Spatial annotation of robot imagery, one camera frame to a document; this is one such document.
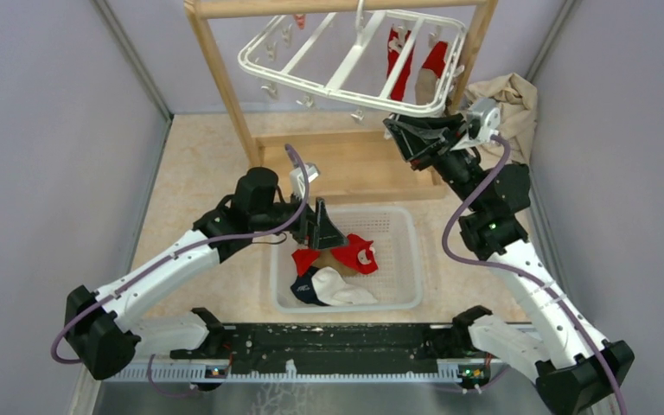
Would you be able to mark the white sock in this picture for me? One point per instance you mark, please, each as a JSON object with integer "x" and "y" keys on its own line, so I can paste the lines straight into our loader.
{"x": 331, "y": 289}

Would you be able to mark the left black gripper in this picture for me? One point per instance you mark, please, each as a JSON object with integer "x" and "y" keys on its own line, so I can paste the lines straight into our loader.
{"x": 316, "y": 230}

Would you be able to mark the beige crumpled cloth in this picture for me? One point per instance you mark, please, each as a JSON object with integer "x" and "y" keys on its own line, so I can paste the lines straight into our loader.
{"x": 517, "y": 99}

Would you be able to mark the navy santa sock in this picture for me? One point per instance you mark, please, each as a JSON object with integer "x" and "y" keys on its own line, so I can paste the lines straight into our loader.
{"x": 309, "y": 287}

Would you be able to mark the wooden hanger stand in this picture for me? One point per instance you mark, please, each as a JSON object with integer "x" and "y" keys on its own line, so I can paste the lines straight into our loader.
{"x": 361, "y": 164}

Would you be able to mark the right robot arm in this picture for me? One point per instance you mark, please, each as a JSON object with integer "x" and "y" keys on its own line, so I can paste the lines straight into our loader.
{"x": 572, "y": 365}

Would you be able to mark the white clip drying hanger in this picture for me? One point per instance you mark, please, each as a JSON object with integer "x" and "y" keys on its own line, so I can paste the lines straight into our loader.
{"x": 349, "y": 63}

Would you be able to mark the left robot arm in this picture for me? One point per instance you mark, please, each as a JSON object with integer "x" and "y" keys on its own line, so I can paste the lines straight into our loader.
{"x": 106, "y": 327}

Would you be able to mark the white plastic basket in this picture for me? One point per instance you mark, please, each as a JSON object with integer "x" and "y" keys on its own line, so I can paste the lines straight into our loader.
{"x": 379, "y": 269}

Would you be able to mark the tan brown sock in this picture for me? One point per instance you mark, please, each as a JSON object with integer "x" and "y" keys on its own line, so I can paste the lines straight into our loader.
{"x": 327, "y": 259}

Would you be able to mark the brown argyle sock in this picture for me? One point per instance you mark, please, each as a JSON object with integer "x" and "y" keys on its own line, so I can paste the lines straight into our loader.
{"x": 426, "y": 87}

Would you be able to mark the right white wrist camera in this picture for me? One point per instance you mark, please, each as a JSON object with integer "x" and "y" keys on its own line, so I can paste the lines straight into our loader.
{"x": 482, "y": 121}

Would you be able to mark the pink clothespin clip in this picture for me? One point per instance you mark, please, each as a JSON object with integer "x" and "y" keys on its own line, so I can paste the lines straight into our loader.
{"x": 300, "y": 20}

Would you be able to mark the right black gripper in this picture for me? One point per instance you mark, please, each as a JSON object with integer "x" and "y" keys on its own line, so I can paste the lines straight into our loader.
{"x": 414, "y": 135}

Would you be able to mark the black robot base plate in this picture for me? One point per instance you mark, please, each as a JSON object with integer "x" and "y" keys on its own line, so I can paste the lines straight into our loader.
{"x": 347, "y": 352}

